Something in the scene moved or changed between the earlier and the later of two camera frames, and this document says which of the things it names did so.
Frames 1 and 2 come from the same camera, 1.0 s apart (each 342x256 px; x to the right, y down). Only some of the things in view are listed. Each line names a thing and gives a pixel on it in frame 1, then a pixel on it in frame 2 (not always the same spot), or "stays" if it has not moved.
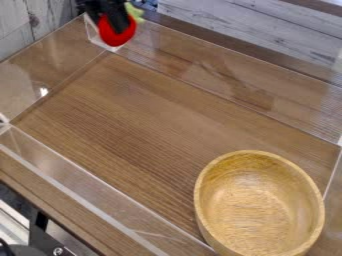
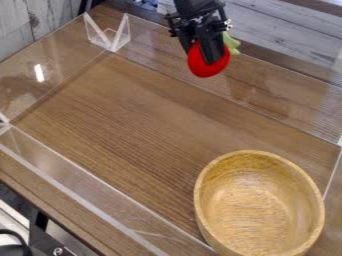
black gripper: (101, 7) -> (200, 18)
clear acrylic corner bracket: (96, 34) stays
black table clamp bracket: (43, 243) stays
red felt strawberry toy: (112, 37) -> (198, 64)
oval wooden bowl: (260, 205) stays
